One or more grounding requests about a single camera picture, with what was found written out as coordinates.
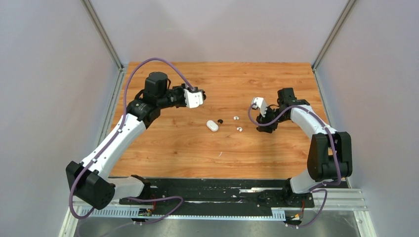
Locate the white earbud charging case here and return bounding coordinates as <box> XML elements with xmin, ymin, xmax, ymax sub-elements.
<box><xmin>206</xmin><ymin>120</ymin><xmax>219</xmax><ymax>132</ymax></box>

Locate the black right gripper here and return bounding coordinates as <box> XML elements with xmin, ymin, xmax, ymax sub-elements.
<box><xmin>256</xmin><ymin>105</ymin><xmax>288</xmax><ymax>133</ymax></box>

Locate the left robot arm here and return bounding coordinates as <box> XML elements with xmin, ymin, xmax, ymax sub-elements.
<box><xmin>66</xmin><ymin>72</ymin><xmax>206</xmax><ymax>210</ymax></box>

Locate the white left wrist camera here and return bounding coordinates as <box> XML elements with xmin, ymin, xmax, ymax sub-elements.
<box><xmin>184</xmin><ymin>89</ymin><xmax>204</xmax><ymax>109</ymax></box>

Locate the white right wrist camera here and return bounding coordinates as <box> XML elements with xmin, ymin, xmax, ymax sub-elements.
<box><xmin>251</xmin><ymin>97</ymin><xmax>268</xmax><ymax>118</ymax></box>

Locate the left aluminium corner post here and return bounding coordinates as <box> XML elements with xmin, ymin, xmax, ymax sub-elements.
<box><xmin>81</xmin><ymin>0</ymin><xmax>124</xmax><ymax>71</ymax></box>

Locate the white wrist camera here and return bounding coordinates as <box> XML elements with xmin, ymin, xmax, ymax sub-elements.
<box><xmin>251</xmin><ymin>97</ymin><xmax>268</xmax><ymax>118</ymax></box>
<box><xmin>184</xmin><ymin>89</ymin><xmax>204</xmax><ymax>109</ymax></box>

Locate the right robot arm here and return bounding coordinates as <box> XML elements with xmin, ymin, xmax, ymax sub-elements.
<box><xmin>249</xmin><ymin>87</ymin><xmax>353</xmax><ymax>206</ymax></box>

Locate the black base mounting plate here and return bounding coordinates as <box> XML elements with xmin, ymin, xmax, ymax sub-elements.
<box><xmin>108</xmin><ymin>177</ymin><xmax>350</xmax><ymax>217</ymax></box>

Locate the aluminium corner post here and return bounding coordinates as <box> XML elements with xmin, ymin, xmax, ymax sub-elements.
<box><xmin>311</xmin><ymin>0</ymin><xmax>358</xmax><ymax>72</ymax></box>
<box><xmin>81</xmin><ymin>0</ymin><xmax>124</xmax><ymax>71</ymax></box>

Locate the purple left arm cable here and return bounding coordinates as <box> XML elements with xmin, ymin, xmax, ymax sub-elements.
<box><xmin>68</xmin><ymin>58</ymin><xmax>199</xmax><ymax>225</ymax></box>

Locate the slotted cable duct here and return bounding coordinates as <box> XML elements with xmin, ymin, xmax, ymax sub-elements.
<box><xmin>80</xmin><ymin>206</ymin><xmax>287</xmax><ymax>221</ymax></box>

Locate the right aluminium corner post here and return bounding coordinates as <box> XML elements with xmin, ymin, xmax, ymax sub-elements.
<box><xmin>311</xmin><ymin>0</ymin><xmax>358</xmax><ymax>72</ymax></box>

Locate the aluminium frame rail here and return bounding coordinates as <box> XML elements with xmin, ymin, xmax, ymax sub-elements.
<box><xmin>69</xmin><ymin>184</ymin><xmax>368</xmax><ymax>212</ymax></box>

